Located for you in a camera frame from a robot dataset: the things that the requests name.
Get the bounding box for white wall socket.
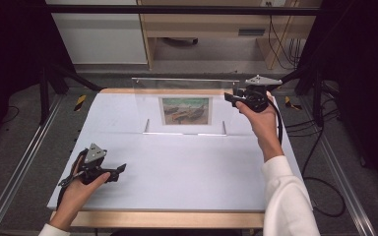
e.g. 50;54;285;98
260;0;287;8

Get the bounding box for black metal stand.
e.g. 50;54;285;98
38;63;103;126
269;63;327;128

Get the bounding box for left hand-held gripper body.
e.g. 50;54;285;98
78;143;111;186

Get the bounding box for thick black floor cables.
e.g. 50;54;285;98
284;81;347;218

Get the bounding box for wooden table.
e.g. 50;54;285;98
49;88;272;229

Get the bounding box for white cabinet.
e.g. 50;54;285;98
44;0;149;66

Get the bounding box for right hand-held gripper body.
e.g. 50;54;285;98
240;75;283;114

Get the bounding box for right hand-held gripper black cable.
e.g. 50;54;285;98
265;95;284;146

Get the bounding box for black curtain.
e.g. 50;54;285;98
295;0;378;193
0;0;77;155

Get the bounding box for yellow black tape piece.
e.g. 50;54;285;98
73;94;88;112
283;95;303;111

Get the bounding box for hand-held gripper black cable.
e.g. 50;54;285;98
55;172;81;211
265;95;284;146

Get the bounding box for person's right hand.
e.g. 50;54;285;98
234;90;279;143

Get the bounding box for aluminium floor rail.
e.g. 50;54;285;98
298;94;378;236
0;93;64;236

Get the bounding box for left hand-held gripper black cable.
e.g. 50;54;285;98
55;172;81;211

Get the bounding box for black horizontal bar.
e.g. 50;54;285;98
43;4;321;17

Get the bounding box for thin black floor cable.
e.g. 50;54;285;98
1;104;21;125

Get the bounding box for clear acrylic picture frame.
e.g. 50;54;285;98
131;77;240;137

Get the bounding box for rectangular picture card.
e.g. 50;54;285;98
158;95;214;127

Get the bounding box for pale grey table mat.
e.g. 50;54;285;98
46;93;304;212

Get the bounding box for person's left hand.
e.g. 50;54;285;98
60;155;111;211

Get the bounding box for grey drawer handle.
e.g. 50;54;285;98
237;28;267;36

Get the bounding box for black hanging cables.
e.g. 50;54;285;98
266;2;302;71

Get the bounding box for light wooden desk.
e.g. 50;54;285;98
137;0;323;71

